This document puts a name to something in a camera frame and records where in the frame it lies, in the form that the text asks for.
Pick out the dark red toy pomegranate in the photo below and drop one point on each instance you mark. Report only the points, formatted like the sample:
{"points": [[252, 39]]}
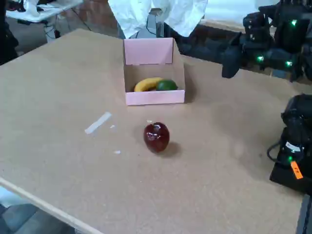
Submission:
{"points": [[156, 137]]}

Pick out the long white tape strip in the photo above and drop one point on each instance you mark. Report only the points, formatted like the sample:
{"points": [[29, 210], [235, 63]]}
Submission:
{"points": [[98, 123]]}

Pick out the black bulky object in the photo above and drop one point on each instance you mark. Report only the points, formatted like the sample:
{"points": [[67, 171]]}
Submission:
{"points": [[7, 44]]}

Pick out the white crumpled cloth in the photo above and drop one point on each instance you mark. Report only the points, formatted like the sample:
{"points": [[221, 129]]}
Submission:
{"points": [[31, 7]]}

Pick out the yellow toy banana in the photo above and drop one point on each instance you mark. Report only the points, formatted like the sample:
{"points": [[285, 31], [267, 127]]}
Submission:
{"points": [[146, 84]]}

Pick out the pink cardboard box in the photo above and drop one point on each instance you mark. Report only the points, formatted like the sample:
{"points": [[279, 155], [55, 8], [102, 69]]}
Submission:
{"points": [[148, 97]]}

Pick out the round green toy fruit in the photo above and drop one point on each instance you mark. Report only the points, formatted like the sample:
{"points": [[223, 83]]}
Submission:
{"points": [[166, 85]]}

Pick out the white background table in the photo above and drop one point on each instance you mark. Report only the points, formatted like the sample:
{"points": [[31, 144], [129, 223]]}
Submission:
{"points": [[48, 11]]}

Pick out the white crumpled sheet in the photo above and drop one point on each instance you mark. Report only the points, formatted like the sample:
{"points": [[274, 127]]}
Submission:
{"points": [[131, 14]]}

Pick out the brown wooden bench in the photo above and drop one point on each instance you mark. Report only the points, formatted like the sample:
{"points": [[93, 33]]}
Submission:
{"points": [[219, 24]]}

